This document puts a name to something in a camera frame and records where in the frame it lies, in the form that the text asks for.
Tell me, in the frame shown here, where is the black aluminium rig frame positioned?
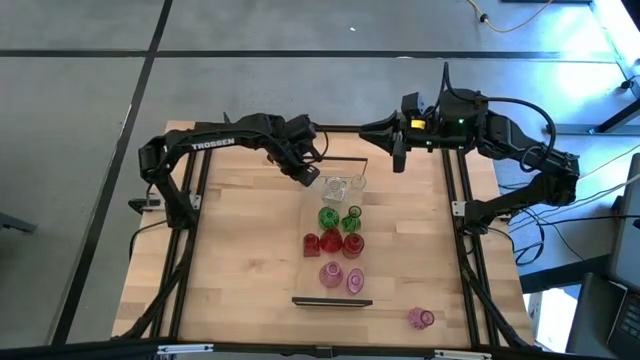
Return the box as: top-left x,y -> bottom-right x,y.
112,112 -> 539,360

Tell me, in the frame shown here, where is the gray metal foot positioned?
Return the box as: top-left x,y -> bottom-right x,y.
0,212 -> 37,235

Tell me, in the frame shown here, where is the gray equipment box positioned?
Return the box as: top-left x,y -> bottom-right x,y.
607,152 -> 640,294

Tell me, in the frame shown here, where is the green slender twisted vase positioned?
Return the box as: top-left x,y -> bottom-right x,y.
341,204 -> 364,234

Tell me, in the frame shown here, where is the dark gray keyboard device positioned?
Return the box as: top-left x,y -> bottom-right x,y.
564,272 -> 640,360

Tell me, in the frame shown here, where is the red square glass vase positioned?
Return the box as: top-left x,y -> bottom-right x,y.
302,232 -> 322,259

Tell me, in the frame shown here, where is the black metal desk leg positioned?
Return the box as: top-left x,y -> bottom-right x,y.
544,97 -> 640,137

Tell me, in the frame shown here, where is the red tall ribbed vase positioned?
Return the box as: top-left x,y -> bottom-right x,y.
341,232 -> 366,260

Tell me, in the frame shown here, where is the clear patterned square vase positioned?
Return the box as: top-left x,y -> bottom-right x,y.
321,175 -> 350,206

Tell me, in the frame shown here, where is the silver metal bracket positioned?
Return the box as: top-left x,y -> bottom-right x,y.
156,343 -> 215,356
433,349 -> 494,360

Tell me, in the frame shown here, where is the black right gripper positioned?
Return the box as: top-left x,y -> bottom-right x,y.
359,92 -> 444,174

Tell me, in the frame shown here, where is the green round ribbed vase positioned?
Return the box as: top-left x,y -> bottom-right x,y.
317,206 -> 341,231

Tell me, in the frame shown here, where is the pink wide ribbed vase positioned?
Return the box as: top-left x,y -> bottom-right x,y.
345,267 -> 366,296

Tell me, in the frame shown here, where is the wooden shelf black metal frame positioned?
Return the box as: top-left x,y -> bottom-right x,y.
291,155 -> 375,308

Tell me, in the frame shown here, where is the red round glass vase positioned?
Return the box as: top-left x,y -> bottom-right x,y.
319,227 -> 344,254

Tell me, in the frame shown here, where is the pink small glass vase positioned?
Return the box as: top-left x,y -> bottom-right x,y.
407,306 -> 437,331

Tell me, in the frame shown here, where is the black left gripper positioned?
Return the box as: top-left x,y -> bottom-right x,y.
269,113 -> 322,188

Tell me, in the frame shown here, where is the yellow floor cable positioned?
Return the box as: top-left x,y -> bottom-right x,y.
466,0 -> 555,34

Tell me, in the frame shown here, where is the white floor cable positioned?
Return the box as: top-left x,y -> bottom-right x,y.
579,143 -> 640,181

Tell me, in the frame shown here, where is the pink diamond-pattern tall vase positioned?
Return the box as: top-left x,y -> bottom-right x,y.
318,261 -> 345,289

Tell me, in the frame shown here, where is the black cable bundle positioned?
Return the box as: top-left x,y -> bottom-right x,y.
499,187 -> 640,267

